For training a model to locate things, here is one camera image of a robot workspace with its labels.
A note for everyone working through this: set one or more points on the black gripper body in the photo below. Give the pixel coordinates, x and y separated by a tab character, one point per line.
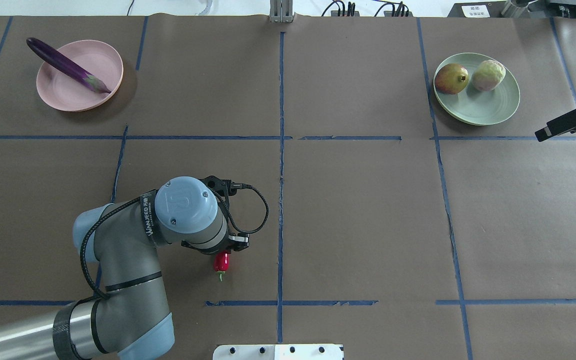
233	243

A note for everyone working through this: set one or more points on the red chili pepper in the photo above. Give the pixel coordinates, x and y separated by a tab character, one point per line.
221	264

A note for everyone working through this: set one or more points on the purple eggplant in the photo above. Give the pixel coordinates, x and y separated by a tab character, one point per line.
65	65

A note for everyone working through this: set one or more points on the red yellow pomegranate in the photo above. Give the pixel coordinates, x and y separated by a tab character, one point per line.
451	79

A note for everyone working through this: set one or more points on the green pink guava fruit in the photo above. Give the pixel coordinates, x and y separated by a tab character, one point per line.
489	74

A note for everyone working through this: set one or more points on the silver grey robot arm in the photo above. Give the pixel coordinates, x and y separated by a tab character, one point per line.
117	245

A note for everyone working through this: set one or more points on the pink plate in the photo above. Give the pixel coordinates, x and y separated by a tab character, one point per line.
64	94

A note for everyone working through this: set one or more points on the green plate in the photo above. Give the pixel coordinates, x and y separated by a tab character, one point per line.
473	106

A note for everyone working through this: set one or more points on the grey device with label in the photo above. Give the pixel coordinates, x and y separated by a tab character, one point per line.
478	9

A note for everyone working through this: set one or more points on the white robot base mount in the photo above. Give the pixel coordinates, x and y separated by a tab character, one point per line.
300	351

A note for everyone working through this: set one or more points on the aluminium frame post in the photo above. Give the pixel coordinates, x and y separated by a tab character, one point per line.
281	11

